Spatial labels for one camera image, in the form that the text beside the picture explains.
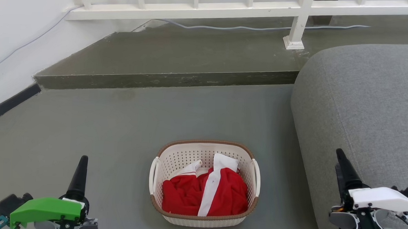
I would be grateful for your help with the red and white garment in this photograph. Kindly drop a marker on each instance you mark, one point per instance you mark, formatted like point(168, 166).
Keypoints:
point(183, 196)

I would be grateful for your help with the grey fabric sofa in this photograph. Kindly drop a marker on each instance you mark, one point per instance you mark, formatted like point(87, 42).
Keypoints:
point(363, 100)

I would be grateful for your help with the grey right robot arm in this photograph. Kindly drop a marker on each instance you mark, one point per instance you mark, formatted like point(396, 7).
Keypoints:
point(361, 226)

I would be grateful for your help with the raised concrete step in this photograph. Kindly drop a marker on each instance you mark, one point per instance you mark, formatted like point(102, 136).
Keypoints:
point(175, 51)

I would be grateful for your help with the cream perforated laundry basket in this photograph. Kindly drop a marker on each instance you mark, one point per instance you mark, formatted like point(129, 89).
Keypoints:
point(185, 155)

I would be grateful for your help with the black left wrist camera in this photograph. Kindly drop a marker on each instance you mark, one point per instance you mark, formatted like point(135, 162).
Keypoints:
point(12, 202)

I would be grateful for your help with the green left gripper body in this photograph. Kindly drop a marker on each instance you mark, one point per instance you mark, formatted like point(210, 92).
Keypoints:
point(45, 208)

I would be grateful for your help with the dark brown post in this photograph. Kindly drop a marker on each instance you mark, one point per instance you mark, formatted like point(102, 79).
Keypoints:
point(321, 20)

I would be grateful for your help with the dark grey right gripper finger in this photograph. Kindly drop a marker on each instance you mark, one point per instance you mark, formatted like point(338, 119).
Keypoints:
point(339, 184)
point(347, 172)

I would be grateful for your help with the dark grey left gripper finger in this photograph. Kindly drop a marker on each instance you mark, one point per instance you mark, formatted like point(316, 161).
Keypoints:
point(80, 178)

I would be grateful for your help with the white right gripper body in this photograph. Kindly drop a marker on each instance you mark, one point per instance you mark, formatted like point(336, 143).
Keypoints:
point(381, 198)

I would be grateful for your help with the white railing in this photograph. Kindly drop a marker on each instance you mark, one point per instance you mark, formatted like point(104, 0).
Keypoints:
point(194, 11)

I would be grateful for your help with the black baseboard strip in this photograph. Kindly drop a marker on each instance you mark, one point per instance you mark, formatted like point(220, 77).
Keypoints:
point(8, 104)

